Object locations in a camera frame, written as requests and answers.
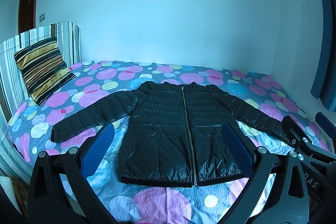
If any dark wooden door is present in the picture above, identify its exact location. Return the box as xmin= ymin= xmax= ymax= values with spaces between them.
xmin=18 ymin=0 xmax=37 ymax=34

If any striped gold black pillow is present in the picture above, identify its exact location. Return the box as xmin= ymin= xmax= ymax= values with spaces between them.
xmin=14 ymin=38 xmax=76 ymax=105

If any blue curtain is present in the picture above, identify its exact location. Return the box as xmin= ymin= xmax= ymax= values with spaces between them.
xmin=310 ymin=0 xmax=335 ymax=112

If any wall light switch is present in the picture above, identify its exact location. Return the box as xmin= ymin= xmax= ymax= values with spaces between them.
xmin=39 ymin=13 xmax=46 ymax=22

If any striped headboard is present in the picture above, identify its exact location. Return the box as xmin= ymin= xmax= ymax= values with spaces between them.
xmin=1 ymin=21 xmax=81 ymax=184

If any black puffer jacket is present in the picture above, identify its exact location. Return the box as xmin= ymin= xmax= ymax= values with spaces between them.
xmin=51 ymin=81 xmax=288 ymax=187

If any colourful dotted bed sheet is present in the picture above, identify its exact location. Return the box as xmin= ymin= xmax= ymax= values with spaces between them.
xmin=7 ymin=61 xmax=331 ymax=223

